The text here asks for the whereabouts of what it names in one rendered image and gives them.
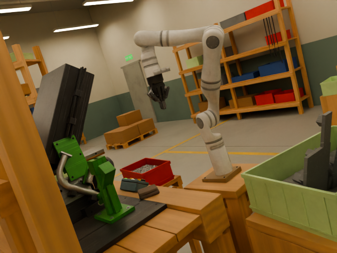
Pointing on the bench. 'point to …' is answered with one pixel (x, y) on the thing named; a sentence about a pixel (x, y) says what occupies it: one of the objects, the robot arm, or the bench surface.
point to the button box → (133, 184)
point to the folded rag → (148, 192)
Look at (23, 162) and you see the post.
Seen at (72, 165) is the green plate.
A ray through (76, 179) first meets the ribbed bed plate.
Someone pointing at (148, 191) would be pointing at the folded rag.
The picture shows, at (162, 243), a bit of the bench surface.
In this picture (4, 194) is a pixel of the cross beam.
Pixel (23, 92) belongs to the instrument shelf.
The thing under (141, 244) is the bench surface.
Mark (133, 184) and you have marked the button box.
